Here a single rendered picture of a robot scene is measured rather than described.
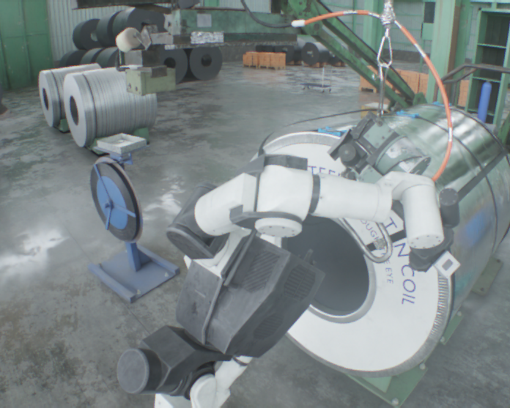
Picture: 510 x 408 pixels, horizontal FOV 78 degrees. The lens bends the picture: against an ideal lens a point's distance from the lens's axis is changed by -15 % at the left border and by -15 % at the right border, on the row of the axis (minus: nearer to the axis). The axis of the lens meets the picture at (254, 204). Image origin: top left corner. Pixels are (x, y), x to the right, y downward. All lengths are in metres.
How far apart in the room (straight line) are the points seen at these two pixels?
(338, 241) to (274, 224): 1.56
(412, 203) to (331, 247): 1.44
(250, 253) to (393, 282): 0.72
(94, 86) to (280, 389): 5.01
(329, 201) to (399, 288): 0.91
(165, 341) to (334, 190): 0.59
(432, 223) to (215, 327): 0.54
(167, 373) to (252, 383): 1.26
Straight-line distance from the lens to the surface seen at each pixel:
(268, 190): 0.60
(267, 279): 0.83
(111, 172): 2.53
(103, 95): 5.88
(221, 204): 0.65
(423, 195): 0.67
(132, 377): 0.92
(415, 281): 1.40
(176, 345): 0.94
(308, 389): 2.12
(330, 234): 2.07
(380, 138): 1.14
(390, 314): 1.53
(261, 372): 2.18
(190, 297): 0.94
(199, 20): 1.61
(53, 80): 8.11
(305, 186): 0.58
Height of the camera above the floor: 1.72
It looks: 26 degrees down
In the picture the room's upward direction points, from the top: straight up
